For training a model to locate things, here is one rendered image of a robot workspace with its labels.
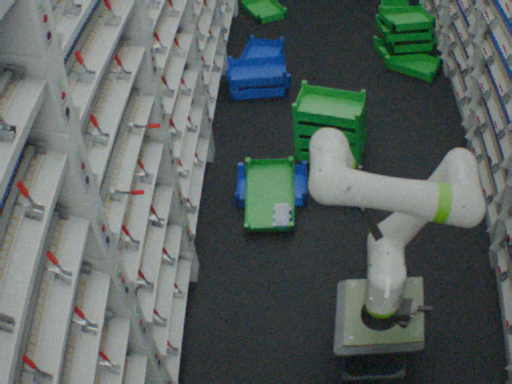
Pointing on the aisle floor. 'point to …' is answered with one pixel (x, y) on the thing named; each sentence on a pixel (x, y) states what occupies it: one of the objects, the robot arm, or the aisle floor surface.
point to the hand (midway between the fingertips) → (372, 221)
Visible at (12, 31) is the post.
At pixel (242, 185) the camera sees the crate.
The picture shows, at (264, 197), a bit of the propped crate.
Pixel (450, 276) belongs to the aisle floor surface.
